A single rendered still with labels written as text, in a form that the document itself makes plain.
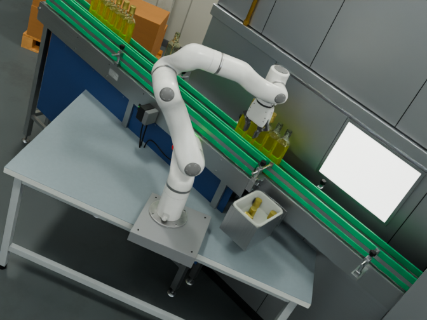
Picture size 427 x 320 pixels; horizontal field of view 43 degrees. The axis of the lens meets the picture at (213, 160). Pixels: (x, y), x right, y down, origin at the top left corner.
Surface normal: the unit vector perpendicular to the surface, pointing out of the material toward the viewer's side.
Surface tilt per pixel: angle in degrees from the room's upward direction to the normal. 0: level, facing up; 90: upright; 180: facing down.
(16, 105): 0
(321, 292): 90
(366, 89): 90
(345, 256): 90
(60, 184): 0
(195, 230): 2
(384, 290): 90
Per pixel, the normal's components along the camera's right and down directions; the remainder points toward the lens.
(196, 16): -0.22, 0.50
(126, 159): 0.35, -0.76
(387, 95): -0.63, 0.25
